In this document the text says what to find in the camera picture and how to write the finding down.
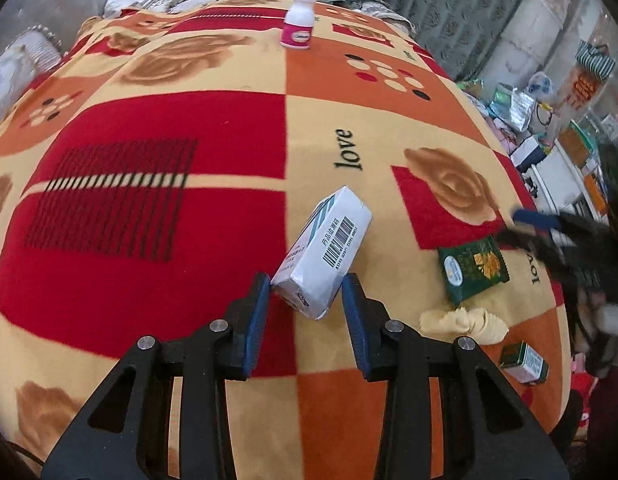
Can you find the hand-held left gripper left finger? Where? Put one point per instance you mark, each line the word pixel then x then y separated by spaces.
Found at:
pixel 256 320

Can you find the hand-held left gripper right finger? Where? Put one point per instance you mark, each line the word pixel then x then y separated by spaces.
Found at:
pixel 354 320

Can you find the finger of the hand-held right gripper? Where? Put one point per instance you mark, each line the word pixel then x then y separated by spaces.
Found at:
pixel 539 252
pixel 534 220

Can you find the green snack packet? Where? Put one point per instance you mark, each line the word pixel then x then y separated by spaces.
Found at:
pixel 469 275

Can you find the white medicine box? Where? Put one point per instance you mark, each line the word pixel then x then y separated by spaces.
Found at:
pixel 329 240

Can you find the white television cabinet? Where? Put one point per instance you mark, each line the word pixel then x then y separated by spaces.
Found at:
pixel 559 180

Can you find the white navy box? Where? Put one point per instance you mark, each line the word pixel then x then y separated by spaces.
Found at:
pixel 526 155

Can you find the brown paper bag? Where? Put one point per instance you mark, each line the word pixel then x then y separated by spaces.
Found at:
pixel 574 145

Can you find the yellow crumpled tissue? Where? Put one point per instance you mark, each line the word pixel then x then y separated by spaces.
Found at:
pixel 464 325

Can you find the small green box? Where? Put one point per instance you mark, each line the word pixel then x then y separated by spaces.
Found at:
pixel 519 360

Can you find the silver foil bag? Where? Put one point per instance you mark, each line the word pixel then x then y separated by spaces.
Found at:
pixel 519 110

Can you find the white blue plastic bag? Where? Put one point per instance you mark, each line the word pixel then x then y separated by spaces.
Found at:
pixel 541 85

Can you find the red hanging decoration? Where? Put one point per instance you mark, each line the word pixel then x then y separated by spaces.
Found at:
pixel 579 90

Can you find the green striped tote bag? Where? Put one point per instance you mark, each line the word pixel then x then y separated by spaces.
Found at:
pixel 594 62

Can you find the green patterned curtain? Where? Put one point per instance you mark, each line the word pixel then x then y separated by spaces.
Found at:
pixel 439 5

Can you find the red orange printed blanket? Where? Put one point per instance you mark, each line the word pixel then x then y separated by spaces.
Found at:
pixel 139 110

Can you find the white pink bottle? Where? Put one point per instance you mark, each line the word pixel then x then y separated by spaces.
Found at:
pixel 299 25

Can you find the white frilled pillow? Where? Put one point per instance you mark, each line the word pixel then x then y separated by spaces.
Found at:
pixel 19 70

